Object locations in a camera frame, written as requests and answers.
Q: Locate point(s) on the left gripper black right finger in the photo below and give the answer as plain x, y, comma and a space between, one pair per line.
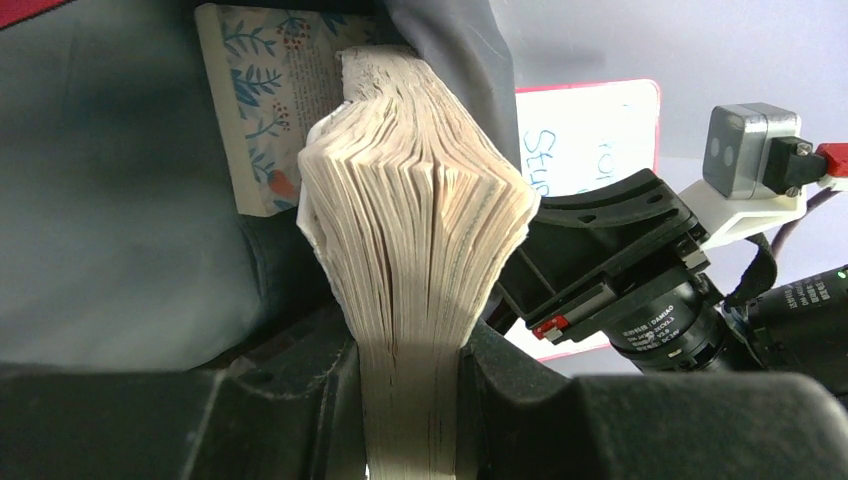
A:
518, 419

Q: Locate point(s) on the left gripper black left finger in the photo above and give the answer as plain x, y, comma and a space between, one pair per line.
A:
295, 416

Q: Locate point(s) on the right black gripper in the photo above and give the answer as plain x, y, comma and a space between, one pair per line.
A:
626, 260

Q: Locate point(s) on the green book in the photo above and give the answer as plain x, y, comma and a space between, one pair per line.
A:
412, 212

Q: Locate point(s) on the red backpack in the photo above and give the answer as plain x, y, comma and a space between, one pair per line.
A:
121, 244

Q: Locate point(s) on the floral pink book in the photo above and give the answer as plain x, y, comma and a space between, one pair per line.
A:
273, 74

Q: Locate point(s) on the pink-framed whiteboard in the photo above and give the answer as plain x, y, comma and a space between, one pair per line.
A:
581, 137

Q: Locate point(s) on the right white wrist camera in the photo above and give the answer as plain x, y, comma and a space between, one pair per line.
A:
755, 172

